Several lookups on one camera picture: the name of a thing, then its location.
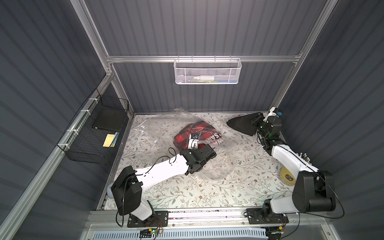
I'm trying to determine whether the red plaid shirt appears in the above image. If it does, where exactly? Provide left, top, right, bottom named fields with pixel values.
left=173, top=120, right=224, bottom=152

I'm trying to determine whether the yellow notepad in basket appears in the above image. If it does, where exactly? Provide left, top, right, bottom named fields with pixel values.
left=103, top=134, right=115, bottom=148

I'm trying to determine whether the yellow cup of pens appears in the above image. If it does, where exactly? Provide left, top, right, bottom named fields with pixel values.
left=276, top=152, right=312, bottom=185

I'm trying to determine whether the white bottle in basket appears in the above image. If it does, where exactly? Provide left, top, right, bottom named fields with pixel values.
left=194, top=76, right=215, bottom=82

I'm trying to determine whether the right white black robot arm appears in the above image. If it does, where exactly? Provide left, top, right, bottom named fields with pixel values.
left=254, top=116, right=337, bottom=214

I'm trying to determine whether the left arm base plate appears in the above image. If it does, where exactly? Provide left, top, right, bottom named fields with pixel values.
left=127, top=211, right=169, bottom=228

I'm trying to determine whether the aluminium front rail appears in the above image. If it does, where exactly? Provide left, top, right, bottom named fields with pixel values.
left=83, top=207, right=334, bottom=232

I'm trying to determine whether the clear plastic vacuum bag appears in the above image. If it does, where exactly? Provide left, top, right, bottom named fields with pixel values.
left=135, top=111, right=237, bottom=181

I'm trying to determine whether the white vented panel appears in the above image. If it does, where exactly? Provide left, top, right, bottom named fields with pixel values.
left=91, top=227, right=268, bottom=240

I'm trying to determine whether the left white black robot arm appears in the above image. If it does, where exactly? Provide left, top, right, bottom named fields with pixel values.
left=108, top=145, right=217, bottom=221

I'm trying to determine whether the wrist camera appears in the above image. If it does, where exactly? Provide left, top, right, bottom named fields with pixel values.
left=264, top=107, right=282, bottom=122
left=188, top=133, right=199, bottom=149

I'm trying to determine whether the white wire mesh basket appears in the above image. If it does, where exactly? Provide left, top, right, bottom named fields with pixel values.
left=173, top=60, right=242, bottom=85

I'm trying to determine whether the black wire wall basket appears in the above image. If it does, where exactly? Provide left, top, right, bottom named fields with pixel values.
left=58, top=90, right=129, bottom=165

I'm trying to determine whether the black box in basket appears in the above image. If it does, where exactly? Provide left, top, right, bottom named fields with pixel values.
left=92, top=108, right=127, bottom=132

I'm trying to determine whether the aluminium frame back crossbar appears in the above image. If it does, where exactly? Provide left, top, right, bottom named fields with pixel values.
left=106, top=55, right=301, bottom=63

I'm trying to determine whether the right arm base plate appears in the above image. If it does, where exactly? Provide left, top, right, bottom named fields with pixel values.
left=243, top=208, right=289, bottom=226

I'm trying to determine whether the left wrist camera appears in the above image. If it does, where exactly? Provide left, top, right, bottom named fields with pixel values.
left=188, top=133, right=199, bottom=149

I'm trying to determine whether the black shirt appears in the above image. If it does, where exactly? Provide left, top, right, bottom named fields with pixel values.
left=227, top=113, right=264, bottom=136

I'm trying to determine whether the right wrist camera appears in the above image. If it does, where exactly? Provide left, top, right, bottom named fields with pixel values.
left=264, top=107, right=282, bottom=122

